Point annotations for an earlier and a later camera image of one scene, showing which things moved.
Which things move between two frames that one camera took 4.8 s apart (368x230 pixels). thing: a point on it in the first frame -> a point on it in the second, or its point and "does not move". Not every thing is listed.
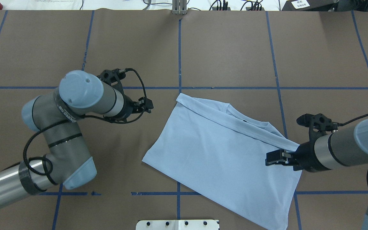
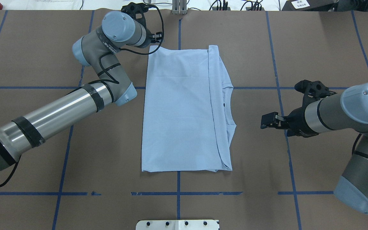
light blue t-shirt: [210, 146] -> [186, 126]
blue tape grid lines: [179, 87] does not move
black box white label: [310, 5] does not move
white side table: [193, 5] does not move
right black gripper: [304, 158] -> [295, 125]
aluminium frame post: [179, 7] does not move
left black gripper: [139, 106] -> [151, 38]
